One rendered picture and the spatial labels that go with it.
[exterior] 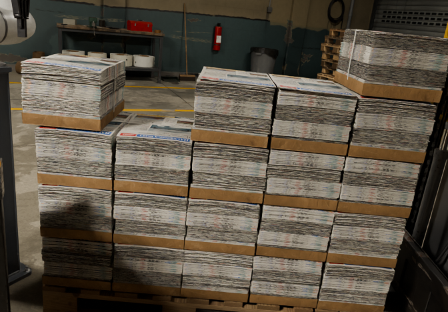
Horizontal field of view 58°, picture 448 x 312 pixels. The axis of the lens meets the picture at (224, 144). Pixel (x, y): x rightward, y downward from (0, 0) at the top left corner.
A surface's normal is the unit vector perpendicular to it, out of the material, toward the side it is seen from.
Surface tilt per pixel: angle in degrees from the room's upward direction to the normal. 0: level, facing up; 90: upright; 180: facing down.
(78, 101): 90
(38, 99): 90
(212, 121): 90
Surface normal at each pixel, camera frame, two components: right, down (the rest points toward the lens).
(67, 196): 0.00, 0.29
